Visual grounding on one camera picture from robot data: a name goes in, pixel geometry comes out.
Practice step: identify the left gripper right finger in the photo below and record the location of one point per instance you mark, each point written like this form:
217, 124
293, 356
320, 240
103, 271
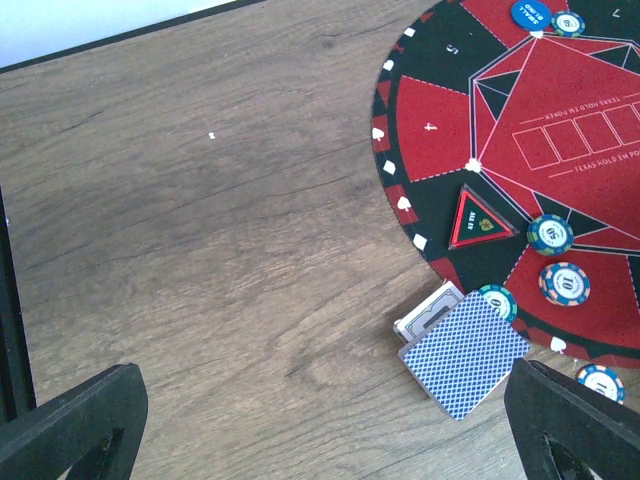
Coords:
564, 430

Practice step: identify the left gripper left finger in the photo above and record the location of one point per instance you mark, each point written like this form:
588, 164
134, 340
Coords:
92, 431

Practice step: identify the purple chip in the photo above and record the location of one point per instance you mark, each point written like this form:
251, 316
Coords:
603, 380
564, 284

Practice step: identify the blue backed card deck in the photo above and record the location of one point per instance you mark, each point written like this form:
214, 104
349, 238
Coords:
463, 356

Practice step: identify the green chip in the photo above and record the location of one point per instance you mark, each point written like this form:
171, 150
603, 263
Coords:
500, 299
568, 24
550, 235

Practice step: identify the triangular all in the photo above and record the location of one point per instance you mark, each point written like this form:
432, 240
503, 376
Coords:
476, 221

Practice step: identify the blue small blind button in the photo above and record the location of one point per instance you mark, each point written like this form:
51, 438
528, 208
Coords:
531, 15

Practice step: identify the round red black poker mat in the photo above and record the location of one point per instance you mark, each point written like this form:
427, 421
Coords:
535, 123

